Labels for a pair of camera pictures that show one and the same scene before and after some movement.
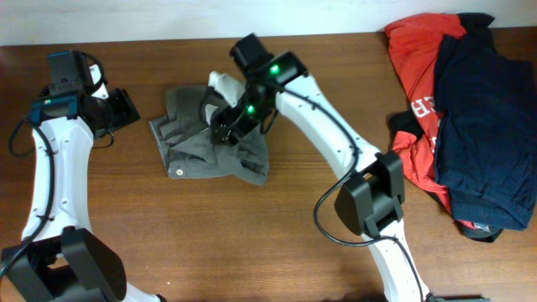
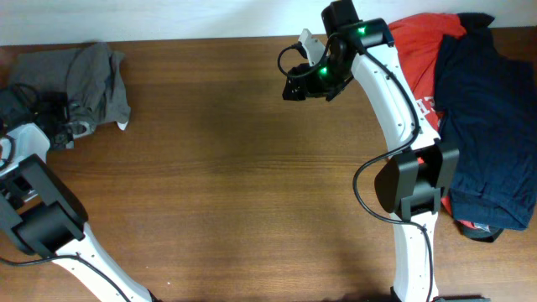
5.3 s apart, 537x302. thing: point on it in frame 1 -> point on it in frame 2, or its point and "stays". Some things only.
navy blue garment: (486, 144) stays
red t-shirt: (415, 41) stays
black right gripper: (239, 127) -> (309, 86)
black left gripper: (127, 111) -> (55, 101)
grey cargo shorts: (189, 149) -> (93, 76)
